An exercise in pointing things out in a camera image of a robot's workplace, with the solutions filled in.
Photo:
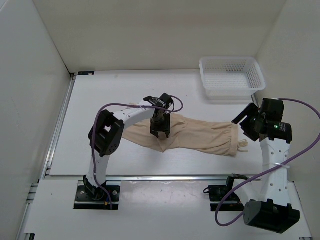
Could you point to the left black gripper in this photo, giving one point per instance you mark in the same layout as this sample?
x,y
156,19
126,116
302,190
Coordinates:
x,y
165,128

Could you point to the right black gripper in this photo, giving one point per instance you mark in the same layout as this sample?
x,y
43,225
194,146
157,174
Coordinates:
x,y
251,110

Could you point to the beige trousers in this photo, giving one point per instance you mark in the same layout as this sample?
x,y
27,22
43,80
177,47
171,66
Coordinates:
x,y
216,138

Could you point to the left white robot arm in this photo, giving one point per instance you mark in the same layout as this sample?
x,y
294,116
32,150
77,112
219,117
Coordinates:
x,y
106,134

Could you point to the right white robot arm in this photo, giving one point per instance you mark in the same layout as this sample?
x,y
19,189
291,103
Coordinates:
x,y
270,208

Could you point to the white plastic basket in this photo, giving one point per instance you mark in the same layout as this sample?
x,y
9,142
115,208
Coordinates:
x,y
231,76

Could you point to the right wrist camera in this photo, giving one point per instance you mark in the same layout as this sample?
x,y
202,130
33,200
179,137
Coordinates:
x,y
272,109

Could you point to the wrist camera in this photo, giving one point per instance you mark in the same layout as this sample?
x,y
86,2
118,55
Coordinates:
x,y
272,109
166,100

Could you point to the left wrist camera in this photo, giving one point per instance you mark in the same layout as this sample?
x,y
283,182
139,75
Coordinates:
x,y
166,100

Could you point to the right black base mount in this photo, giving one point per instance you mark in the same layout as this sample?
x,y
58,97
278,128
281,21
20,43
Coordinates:
x,y
217,197

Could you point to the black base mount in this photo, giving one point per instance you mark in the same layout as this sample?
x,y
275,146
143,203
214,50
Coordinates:
x,y
85,200
217,197

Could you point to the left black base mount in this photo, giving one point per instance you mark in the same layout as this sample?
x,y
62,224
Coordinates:
x,y
85,200

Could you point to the aluminium frame rail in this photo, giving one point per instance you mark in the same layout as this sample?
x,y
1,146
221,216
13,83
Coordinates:
x,y
161,196

